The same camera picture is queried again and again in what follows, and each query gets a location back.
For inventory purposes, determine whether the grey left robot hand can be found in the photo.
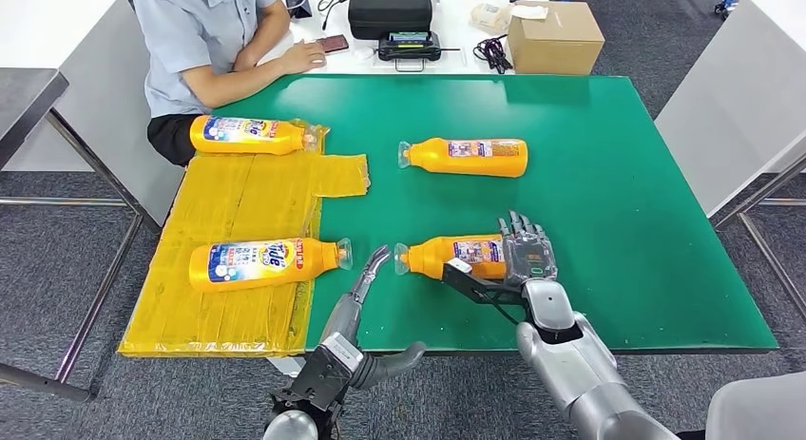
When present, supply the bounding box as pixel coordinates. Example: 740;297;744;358
317;244;428;392

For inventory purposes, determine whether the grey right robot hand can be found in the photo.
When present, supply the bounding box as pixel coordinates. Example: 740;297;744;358
497;210;560;287

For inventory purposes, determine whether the orange detergent bottle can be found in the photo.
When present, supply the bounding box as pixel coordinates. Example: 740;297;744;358
396;137;529;179
189;114;319;156
393;233;511;281
187;237;354;294

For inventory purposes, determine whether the yellow taped cardboard mat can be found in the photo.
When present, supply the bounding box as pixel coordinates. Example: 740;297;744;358
116;117;372;361

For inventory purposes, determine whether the brown cardboard box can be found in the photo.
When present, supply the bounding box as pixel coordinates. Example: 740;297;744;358
506;0;606;76

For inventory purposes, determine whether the black handheld controller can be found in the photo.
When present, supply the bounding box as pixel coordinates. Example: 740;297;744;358
376;29;461;72

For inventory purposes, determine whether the clear plastic packet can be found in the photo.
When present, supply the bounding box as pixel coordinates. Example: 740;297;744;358
469;0;514;34

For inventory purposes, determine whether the white crumpled tissue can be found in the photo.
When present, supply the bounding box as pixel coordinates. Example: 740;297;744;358
509;2;550;20

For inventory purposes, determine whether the white table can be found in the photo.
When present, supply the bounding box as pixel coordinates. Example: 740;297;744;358
654;0;806;325
0;0;185;227

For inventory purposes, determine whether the dark smartphone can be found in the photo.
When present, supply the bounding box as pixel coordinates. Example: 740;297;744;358
315;33;350;54

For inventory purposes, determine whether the white chair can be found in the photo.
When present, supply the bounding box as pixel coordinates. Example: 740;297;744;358
704;371;806;440

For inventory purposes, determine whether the black carrying case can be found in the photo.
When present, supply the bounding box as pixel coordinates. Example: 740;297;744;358
346;0;433;41

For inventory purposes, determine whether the person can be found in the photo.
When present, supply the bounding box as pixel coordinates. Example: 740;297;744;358
132;0;329;167

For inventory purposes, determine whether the grey steel table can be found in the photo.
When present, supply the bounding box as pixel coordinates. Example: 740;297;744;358
0;67;162;404

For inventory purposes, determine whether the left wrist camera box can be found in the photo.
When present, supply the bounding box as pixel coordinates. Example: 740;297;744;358
286;333;367;413

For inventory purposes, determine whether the black coiled cable bundle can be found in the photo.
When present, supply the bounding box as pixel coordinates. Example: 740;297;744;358
471;33;514;74

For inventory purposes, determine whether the thin black cable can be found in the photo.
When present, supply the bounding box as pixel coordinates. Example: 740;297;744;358
315;0;367;30

